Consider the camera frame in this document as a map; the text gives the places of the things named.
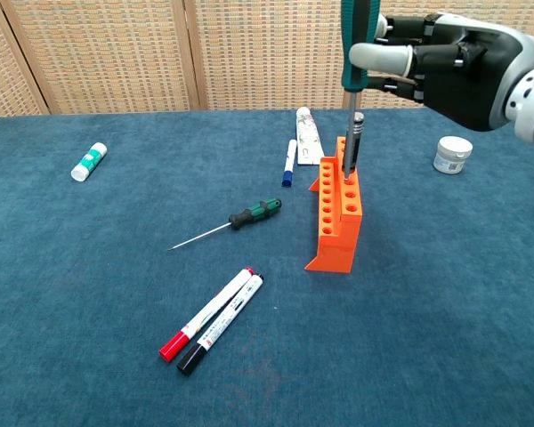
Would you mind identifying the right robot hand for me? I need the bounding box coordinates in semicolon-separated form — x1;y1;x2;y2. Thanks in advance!
349;12;534;133

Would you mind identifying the teal black screwdriver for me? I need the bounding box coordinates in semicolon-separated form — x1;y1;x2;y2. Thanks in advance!
340;0;383;184

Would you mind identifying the silver black precision screwdriver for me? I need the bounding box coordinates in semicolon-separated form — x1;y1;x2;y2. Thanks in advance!
341;111;366;179

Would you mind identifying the orange tool holder rack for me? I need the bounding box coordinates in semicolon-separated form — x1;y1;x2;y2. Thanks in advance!
303;136;364;273

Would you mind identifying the small white jar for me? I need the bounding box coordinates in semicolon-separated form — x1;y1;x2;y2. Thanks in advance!
433;136;474;175

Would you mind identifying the white printed tube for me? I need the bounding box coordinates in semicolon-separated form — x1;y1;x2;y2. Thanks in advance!
295;107;324;167

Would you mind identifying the blue cap white marker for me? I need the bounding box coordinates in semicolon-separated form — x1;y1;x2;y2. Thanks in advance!
280;139;298;188

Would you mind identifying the woven wooden folding screen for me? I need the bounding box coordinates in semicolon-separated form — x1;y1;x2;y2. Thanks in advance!
0;0;534;119

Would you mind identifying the green black screwdriver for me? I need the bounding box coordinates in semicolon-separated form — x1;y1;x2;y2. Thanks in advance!
166;197;283;253

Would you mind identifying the red cap white marker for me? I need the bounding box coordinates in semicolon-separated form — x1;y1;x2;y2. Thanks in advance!
158;266;255;364

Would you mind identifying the black cap white marker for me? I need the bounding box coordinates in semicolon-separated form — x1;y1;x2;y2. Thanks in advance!
175;272;265;377

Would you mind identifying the green white glue stick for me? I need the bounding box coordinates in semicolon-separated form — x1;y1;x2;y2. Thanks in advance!
70;141;108;182

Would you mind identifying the blue table cloth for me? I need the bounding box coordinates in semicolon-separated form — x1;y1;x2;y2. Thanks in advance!
0;104;534;427

